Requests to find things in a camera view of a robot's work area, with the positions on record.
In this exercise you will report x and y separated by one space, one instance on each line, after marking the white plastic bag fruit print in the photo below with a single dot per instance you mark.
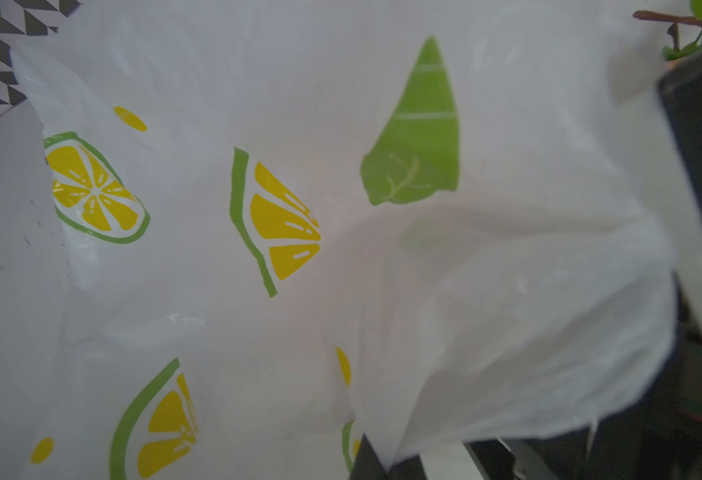
298 226

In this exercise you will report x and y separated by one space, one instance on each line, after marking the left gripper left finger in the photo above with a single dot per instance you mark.
367 466

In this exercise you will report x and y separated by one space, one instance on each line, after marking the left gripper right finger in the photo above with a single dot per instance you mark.
409 469

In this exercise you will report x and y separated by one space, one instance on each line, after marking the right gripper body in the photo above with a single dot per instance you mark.
658 437

